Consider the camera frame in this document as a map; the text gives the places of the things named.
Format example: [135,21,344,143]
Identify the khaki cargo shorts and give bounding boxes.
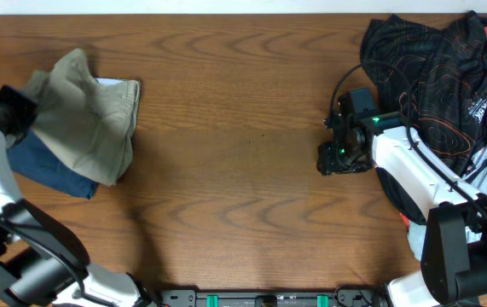
[20,49,141,186]

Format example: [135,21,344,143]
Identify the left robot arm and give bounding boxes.
[0,86,155,306]

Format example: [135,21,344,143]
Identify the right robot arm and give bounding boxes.
[317,113,487,306]

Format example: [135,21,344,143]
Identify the folded navy blue shorts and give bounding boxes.
[7,131,99,200]

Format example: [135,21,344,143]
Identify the black patterned shirt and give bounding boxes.
[359,9,487,226]

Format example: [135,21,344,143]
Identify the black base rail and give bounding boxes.
[159,286,391,307]

